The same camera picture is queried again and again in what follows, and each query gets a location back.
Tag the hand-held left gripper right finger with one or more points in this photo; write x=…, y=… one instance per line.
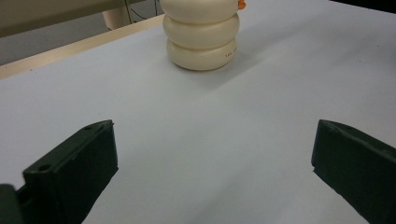
x=358, y=168

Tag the white foam board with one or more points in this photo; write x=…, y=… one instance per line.
x=186, y=124

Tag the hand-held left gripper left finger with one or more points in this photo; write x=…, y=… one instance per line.
x=74, y=174

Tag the cream ribbed cup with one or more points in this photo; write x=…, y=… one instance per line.
x=200, y=34

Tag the light wooden table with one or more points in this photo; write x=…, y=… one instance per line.
x=62, y=53

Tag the beige wooden desk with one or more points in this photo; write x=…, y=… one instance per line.
x=46, y=15

